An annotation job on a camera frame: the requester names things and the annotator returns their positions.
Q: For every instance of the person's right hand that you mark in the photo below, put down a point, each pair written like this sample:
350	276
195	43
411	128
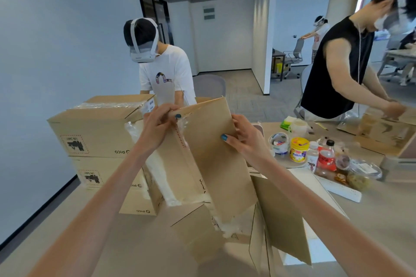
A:
252	147

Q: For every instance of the person's left hand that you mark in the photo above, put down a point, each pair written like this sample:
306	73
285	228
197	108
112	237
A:
156	127

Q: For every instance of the white box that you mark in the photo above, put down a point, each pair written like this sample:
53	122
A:
315	181

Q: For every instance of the person's right forearm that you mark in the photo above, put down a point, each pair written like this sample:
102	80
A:
325	221

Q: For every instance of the person's left forearm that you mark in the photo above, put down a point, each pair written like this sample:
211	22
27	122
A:
91	215

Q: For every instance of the white tape roll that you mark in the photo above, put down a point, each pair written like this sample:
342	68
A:
280	147

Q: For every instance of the round beige shelf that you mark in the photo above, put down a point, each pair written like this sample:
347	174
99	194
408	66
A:
286	161

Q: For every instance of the green tissue pack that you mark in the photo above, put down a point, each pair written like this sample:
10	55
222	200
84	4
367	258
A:
286	124

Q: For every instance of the yellow lid jar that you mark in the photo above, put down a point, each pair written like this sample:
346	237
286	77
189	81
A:
299	153

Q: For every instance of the white plastic tub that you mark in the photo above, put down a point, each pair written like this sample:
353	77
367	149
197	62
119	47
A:
298	129

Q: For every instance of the small white printed bottle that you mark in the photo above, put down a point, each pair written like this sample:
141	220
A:
312	160

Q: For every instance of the small yellow packet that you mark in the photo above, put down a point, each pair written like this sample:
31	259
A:
321	125

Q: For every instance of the white VR headset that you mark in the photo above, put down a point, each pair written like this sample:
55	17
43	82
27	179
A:
404	4
143	54

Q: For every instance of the red label soda bottle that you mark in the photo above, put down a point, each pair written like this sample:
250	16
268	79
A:
326	160

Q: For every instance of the clear plastic cup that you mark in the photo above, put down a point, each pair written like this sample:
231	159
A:
342	161

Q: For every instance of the dark background desk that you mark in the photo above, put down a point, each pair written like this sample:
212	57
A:
278	54

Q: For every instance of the white power strip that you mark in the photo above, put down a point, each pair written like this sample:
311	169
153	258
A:
341	190

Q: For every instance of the black door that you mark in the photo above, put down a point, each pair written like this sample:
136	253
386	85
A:
156	17

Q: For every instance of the clear bag of snacks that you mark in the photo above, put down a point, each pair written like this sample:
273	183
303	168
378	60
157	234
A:
360	179

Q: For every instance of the white background desk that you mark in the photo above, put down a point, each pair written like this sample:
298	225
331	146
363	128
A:
399	54

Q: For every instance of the white face mask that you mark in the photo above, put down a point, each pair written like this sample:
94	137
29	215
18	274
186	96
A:
381	23

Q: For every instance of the grey wall vent panel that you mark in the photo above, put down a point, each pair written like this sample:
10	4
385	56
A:
209	13

